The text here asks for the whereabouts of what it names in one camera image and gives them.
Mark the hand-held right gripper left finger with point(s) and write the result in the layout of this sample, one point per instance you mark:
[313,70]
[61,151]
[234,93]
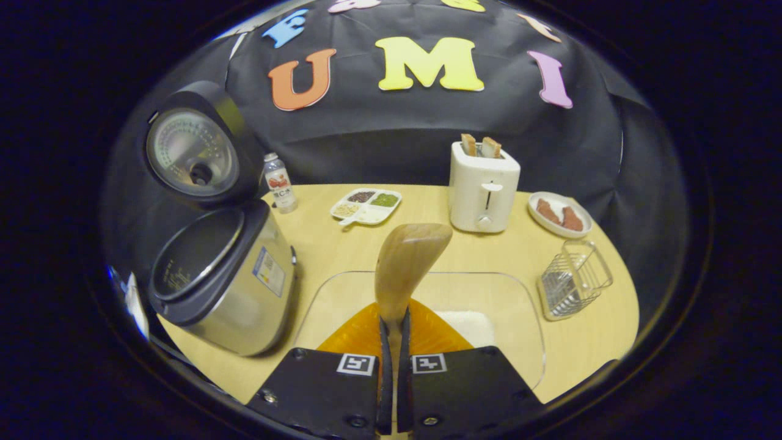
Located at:
[317,391]

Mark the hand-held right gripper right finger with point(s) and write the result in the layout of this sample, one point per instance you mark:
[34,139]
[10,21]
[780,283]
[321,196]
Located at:
[470,391]

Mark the white rice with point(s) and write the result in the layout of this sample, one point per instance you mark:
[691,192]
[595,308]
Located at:
[470,327]

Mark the dark grey rice cooker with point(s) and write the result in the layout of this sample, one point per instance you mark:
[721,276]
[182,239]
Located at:
[226,287]

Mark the wooden spoon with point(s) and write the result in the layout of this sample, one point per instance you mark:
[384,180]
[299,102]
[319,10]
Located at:
[403,263]

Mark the clear chopstick holder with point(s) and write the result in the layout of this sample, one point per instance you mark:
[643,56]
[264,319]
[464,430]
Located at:
[571,281]

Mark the clear glass tray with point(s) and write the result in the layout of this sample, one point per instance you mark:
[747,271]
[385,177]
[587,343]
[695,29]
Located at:
[342,293]

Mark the white plate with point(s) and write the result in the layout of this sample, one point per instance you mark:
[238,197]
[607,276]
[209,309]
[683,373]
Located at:
[559,229]

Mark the divided white bean dish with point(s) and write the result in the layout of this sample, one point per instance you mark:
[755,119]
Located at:
[366,205]

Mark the brown meat piece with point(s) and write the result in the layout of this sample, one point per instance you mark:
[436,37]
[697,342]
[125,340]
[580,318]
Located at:
[572,219]
[548,211]

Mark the white toaster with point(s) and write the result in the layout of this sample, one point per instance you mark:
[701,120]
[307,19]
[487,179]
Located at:
[482,192]

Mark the small clear bottle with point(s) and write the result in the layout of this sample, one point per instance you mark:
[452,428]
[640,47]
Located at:
[280,183]

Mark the toast slice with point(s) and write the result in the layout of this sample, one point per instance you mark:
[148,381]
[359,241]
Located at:
[490,147]
[468,145]

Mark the black backdrop cloth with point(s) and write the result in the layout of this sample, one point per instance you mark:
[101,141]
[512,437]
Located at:
[391,140]

